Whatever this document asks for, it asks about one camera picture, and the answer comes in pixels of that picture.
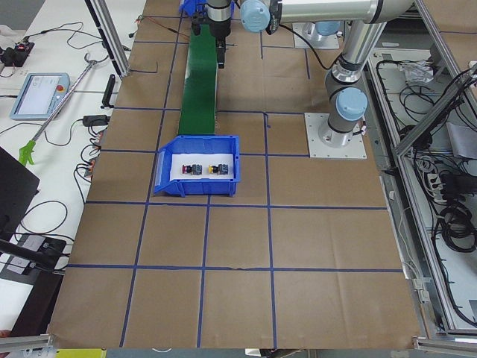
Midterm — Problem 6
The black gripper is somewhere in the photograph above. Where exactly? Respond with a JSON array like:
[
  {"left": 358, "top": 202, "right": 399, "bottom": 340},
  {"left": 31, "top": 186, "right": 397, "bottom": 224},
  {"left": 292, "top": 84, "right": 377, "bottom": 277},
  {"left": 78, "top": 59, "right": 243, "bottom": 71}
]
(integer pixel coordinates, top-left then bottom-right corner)
[{"left": 210, "top": 20, "right": 230, "bottom": 69}]

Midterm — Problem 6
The black power adapter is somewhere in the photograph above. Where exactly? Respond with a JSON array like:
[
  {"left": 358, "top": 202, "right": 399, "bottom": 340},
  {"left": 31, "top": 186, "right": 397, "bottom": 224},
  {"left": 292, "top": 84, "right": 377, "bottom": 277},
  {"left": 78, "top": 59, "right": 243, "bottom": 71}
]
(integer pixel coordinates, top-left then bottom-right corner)
[{"left": 82, "top": 115, "right": 110, "bottom": 127}]

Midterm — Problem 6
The black handle bar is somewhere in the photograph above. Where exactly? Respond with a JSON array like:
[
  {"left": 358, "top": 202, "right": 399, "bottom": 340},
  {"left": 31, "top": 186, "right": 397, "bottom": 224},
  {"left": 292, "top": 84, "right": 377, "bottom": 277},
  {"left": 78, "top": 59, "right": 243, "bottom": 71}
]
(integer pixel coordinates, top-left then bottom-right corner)
[{"left": 101, "top": 74, "right": 116, "bottom": 109}]

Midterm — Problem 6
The white foam pad left bin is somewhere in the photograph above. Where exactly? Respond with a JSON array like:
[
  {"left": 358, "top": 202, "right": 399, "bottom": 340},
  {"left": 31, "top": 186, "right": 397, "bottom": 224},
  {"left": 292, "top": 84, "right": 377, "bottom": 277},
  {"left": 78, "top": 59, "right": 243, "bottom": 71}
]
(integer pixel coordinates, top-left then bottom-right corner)
[{"left": 170, "top": 153, "right": 234, "bottom": 180}]

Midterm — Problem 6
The teach pendant tablet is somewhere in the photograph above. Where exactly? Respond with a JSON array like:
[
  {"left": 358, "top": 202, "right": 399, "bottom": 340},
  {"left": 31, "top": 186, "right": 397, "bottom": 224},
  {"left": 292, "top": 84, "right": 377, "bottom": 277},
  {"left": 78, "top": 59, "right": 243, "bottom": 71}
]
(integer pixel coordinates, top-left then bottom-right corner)
[{"left": 10, "top": 72, "right": 70, "bottom": 120}]

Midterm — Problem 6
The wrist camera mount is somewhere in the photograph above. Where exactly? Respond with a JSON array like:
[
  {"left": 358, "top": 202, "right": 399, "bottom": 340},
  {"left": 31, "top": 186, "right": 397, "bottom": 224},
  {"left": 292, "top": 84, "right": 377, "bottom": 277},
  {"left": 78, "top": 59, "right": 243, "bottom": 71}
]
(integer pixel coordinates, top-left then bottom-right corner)
[{"left": 191, "top": 3, "right": 206, "bottom": 36}]

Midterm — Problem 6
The yellow push button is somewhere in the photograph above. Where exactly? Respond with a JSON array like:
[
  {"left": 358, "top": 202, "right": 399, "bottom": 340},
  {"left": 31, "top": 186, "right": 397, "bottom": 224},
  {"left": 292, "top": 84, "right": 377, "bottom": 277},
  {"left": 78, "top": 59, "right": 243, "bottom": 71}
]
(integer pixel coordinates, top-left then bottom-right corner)
[{"left": 208, "top": 163, "right": 229, "bottom": 175}]

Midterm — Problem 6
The red push button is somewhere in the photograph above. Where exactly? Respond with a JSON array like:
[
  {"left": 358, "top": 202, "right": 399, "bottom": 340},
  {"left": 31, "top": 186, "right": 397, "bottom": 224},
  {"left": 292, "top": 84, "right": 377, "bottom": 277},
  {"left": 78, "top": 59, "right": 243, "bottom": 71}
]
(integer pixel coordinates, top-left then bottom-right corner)
[{"left": 182, "top": 164, "right": 203, "bottom": 176}]

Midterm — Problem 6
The blue plastic bin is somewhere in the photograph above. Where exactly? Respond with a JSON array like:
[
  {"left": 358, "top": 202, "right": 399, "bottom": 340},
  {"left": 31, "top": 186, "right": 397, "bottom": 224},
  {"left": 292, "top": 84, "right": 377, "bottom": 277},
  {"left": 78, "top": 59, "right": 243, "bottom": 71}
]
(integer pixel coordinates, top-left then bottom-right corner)
[
  {"left": 179, "top": 0, "right": 233, "bottom": 21},
  {"left": 154, "top": 135, "right": 241, "bottom": 197}
]

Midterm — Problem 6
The green conveyor belt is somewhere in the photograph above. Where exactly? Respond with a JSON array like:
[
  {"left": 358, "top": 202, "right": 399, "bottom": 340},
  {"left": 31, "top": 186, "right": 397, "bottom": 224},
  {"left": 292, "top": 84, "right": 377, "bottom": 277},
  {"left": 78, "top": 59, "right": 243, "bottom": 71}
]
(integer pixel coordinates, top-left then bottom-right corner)
[{"left": 178, "top": 25, "right": 217, "bottom": 135}]

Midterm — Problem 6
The reacher grabber tool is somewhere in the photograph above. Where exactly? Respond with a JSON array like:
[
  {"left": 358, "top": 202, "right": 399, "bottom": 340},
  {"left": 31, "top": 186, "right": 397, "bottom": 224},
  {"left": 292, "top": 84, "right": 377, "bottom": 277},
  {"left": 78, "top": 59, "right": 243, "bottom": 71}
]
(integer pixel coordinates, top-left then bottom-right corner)
[{"left": 19, "top": 53, "right": 107, "bottom": 166}]

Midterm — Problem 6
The left blue plastic bin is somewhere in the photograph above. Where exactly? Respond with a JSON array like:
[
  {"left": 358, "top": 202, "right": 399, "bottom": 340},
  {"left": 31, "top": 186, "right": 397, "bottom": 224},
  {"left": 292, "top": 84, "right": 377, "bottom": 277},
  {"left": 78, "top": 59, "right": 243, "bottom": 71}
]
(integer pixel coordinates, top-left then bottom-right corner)
[{"left": 154, "top": 135, "right": 241, "bottom": 197}]

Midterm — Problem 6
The right blue plastic bin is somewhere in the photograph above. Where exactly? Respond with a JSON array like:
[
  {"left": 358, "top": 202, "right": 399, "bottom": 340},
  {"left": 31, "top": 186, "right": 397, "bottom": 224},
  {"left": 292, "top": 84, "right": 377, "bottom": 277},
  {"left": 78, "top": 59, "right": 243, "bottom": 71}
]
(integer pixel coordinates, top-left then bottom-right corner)
[{"left": 179, "top": 0, "right": 233, "bottom": 21}]

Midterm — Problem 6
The aluminium frame post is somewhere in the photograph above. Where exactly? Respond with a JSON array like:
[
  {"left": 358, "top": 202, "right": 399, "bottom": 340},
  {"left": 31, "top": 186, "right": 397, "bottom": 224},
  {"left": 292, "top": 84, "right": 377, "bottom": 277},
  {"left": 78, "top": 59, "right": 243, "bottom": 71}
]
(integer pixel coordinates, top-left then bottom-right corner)
[{"left": 84, "top": 0, "right": 130, "bottom": 78}]

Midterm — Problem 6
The red black wire pair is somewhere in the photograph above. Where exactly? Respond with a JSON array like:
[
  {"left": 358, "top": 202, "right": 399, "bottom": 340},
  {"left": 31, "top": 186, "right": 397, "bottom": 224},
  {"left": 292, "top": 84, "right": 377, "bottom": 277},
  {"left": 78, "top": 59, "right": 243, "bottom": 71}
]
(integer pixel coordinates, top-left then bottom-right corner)
[{"left": 136, "top": 14, "right": 191, "bottom": 40}]

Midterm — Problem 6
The black monitor stand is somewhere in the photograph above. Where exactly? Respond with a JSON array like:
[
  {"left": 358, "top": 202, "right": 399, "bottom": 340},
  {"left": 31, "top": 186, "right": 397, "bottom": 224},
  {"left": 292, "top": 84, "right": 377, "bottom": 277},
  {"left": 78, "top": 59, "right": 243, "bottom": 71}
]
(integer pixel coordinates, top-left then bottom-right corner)
[{"left": 1, "top": 149, "right": 66, "bottom": 274}]

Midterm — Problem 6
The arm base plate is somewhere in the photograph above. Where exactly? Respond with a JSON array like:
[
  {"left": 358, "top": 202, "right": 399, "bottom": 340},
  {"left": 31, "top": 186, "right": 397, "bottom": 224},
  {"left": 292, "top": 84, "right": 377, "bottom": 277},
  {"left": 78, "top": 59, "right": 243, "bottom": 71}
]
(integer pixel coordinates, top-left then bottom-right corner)
[
  {"left": 292, "top": 22, "right": 340, "bottom": 49},
  {"left": 304, "top": 113, "right": 367, "bottom": 160}
]

